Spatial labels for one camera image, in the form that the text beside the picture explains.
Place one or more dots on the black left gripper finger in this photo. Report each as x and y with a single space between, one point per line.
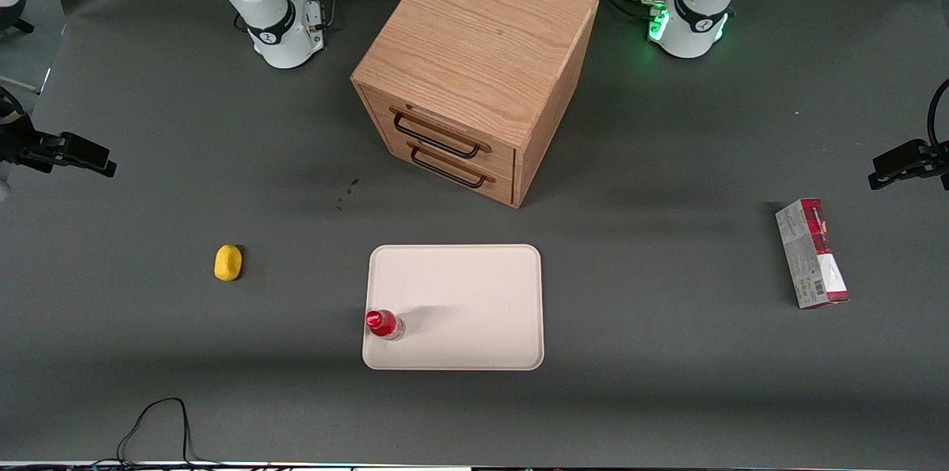
908 152
893 177

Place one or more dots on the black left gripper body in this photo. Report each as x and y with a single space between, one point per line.
936 157

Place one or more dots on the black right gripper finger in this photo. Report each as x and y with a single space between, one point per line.
85 145
81 163

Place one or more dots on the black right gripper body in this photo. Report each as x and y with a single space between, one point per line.
16 141

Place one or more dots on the red coke bottle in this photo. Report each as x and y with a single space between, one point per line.
384 324

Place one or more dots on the pale pink plastic tray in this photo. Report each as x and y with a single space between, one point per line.
467 308

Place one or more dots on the red plaid cardboard box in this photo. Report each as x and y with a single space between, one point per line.
812 256

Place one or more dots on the yellow lemon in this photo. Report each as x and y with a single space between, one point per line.
228 262

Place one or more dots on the wooden drawer front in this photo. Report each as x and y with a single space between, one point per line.
474 185
445 131

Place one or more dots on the wooden drawer cabinet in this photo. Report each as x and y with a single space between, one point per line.
482 33

